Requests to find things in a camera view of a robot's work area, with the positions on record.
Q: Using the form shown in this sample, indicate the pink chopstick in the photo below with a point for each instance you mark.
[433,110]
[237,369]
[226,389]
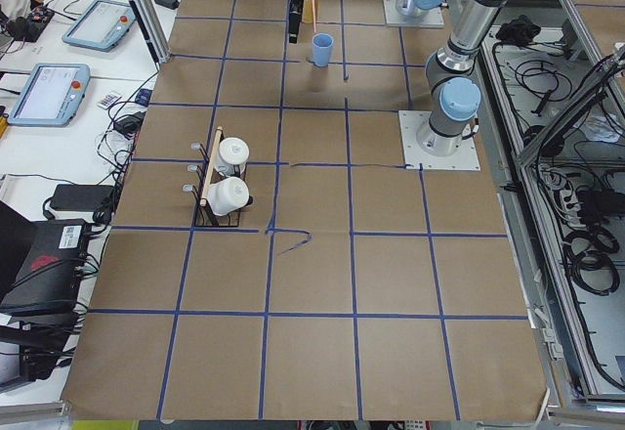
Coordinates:
[314,16]

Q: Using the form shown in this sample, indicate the light blue plastic cup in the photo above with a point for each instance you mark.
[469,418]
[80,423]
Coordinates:
[322,47]

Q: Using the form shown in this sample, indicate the bamboo chopstick holder cup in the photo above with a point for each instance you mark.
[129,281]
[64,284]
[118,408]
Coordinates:
[310,14]

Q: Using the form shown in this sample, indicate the white mug with face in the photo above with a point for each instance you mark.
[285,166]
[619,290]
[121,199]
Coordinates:
[232,157]

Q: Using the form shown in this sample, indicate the far teach pendant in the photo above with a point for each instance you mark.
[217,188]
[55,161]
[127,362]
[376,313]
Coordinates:
[101,26]

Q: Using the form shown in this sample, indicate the teach pendant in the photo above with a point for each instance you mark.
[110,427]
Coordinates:
[51,96]
[101,26]

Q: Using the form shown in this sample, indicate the white mug left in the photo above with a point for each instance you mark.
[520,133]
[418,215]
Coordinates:
[228,195]

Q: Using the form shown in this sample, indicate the remote control with coloured buttons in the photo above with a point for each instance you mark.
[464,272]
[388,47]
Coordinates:
[109,99]

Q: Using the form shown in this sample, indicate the near teach pendant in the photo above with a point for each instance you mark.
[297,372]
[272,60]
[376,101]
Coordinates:
[51,96]

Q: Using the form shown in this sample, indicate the black power adapter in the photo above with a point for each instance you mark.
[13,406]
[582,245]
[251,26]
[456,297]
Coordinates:
[67,197]

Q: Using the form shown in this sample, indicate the black laptop computer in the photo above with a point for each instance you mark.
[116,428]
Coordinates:
[40,264]

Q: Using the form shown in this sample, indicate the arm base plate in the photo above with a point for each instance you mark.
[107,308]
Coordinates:
[414,13]
[425,149]

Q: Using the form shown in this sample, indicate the aluminium frame post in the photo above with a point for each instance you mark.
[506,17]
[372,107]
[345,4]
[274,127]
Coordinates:
[151,30]

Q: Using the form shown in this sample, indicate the black wire mug rack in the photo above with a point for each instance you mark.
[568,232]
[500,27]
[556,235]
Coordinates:
[207,175]

